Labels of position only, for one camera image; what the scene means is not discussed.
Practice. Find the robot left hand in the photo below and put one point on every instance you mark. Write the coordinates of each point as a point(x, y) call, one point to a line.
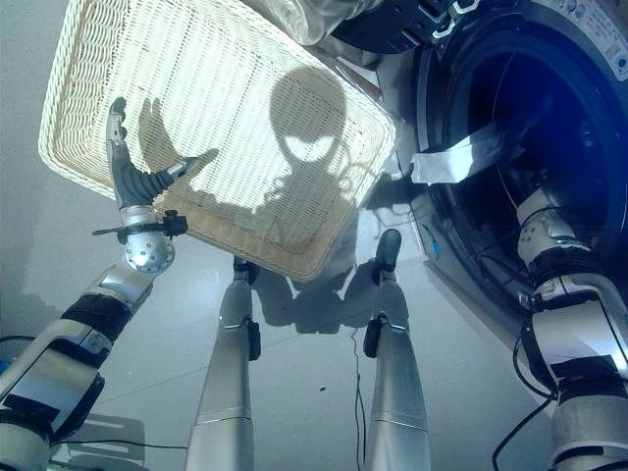
point(128, 184)

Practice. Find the white cloth garment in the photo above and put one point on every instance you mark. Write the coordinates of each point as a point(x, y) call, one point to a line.
point(456, 159)

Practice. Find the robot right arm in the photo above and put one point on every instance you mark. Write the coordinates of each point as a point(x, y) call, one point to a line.
point(574, 338)

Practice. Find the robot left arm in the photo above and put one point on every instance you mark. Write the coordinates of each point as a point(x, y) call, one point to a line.
point(73, 338)

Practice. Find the front-loading washing machine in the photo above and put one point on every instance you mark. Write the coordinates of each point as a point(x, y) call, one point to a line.
point(549, 147)

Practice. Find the white wicker laundry basket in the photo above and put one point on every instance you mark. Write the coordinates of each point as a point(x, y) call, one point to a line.
point(196, 113)

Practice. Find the robot left leg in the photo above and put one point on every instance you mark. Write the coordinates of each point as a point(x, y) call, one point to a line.
point(228, 363)

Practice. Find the robot leg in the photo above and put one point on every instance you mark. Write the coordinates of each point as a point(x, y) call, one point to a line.
point(228, 363)
point(395, 363)

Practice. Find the clear plastic bag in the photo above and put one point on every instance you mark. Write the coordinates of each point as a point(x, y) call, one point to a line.
point(319, 17)

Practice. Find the robot right leg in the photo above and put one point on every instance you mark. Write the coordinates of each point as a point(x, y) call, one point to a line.
point(395, 363)

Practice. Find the round label sticker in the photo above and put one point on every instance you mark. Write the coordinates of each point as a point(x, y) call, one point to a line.
point(620, 55)

